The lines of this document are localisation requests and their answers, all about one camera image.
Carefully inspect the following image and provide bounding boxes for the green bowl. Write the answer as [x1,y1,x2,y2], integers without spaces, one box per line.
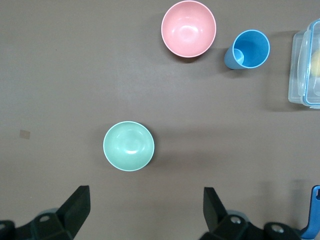
[102,120,155,172]

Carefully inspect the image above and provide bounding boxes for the pink bowl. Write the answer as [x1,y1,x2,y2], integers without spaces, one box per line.
[160,0,217,59]

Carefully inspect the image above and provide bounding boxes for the clear container blue-rimmed lid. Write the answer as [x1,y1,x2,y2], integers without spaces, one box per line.
[287,19,320,110]

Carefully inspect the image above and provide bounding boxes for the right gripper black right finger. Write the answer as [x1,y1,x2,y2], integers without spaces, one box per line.
[199,186,263,240]

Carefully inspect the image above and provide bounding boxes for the black pot blue handle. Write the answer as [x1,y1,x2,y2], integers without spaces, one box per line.
[301,184,320,240]

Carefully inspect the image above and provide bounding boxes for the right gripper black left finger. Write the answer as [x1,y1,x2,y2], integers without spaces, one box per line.
[14,185,91,240]

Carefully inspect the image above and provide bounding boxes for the yellow food in container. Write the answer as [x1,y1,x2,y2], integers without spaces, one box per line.
[311,48,320,77]

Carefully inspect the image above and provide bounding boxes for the blue plastic cup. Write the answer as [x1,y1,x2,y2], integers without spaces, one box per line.
[223,29,271,70]

